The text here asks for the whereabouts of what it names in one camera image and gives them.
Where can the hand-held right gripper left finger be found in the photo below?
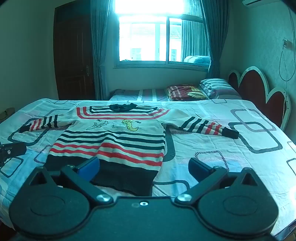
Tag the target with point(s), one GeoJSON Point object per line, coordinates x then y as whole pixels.
{"type": "Point", "coordinates": [89, 168]}

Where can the white air conditioner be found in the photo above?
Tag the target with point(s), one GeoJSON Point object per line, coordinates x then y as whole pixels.
{"type": "Point", "coordinates": [253, 1]}

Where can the striped mattress sheet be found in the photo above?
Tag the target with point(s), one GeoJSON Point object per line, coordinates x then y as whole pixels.
{"type": "Point", "coordinates": [143, 95]}

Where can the window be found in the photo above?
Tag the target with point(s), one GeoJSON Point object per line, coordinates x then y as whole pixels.
{"type": "Point", "coordinates": [148, 39]}

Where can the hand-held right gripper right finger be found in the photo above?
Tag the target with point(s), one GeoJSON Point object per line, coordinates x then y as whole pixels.
{"type": "Point", "coordinates": [196, 169]}

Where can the red scalloped headboard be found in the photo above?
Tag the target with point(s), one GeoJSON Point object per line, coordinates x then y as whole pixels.
{"type": "Point", "coordinates": [254, 88]}

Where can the red printed folded blanket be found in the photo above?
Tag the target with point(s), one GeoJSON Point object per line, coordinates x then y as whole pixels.
{"type": "Point", "coordinates": [185, 92]}

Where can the striped pillow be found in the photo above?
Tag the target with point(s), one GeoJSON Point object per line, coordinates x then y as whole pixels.
{"type": "Point", "coordinates": [217, 88]}

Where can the teal curtain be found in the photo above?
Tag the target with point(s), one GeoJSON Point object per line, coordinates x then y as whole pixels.
{"type": "Point", "coordinates": [99, 41]}
{"type": "Point", "coordinates": [216, 39]}

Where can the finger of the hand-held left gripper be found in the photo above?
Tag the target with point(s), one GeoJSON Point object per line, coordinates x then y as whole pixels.
{"type": "Point", "coordinates": [13, 150]}

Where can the wall socket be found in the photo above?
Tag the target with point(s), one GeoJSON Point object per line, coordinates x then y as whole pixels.
{"type": "Point", "coordinates": [286, 43]}

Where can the dark wooden door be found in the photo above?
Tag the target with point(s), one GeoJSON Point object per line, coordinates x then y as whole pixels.
{"type": "Point", "coordinates": [74, 58]}

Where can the blue bedding bundle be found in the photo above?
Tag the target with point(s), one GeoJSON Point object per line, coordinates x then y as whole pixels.
{"type": "Point", "coordinates": [196, 59]}

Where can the patterned bed sheet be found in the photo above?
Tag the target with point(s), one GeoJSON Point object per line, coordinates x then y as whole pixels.
{"type": "Point", "coordinates": [208, 143]}

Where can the striped dinosaur knit sweater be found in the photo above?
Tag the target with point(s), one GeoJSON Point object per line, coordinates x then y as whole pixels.
{"type": "Point", "coordinates": [111, 143]}

